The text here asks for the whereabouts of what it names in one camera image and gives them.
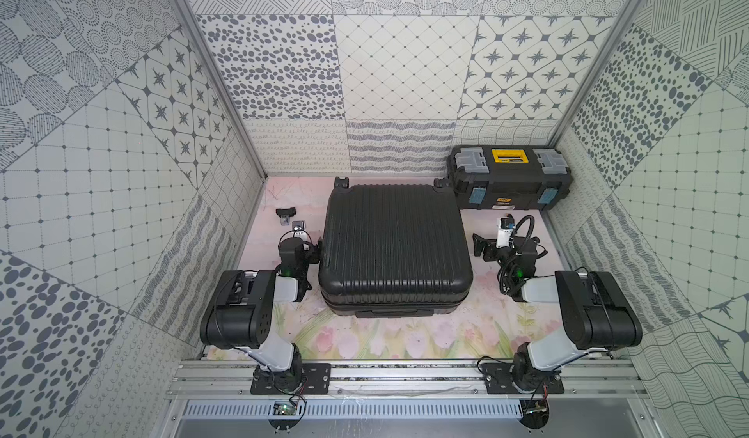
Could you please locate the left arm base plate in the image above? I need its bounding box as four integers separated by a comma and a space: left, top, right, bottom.
250, 362, 332, 395

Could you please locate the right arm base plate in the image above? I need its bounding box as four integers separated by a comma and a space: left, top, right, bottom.
477, 362, 565, 395

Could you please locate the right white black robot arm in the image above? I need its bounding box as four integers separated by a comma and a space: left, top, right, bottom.
472, 234, 644, 391

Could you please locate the black toolbox yellow label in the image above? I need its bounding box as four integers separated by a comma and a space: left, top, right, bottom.
447, 145, 573, 211

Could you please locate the small black metal clip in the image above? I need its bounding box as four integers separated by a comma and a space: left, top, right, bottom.
275, 207, 296, 227

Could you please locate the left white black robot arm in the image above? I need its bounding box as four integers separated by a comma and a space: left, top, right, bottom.
198, 227, 320, 392

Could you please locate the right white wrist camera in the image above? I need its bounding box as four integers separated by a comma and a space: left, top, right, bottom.
495, 214, 515, 248

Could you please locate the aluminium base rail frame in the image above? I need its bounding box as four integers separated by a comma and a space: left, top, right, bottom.
167, 358, 648, 399

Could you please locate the black ribbed hard-shell suitcase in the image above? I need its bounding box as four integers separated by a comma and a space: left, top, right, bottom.
318, 178, 473, 318

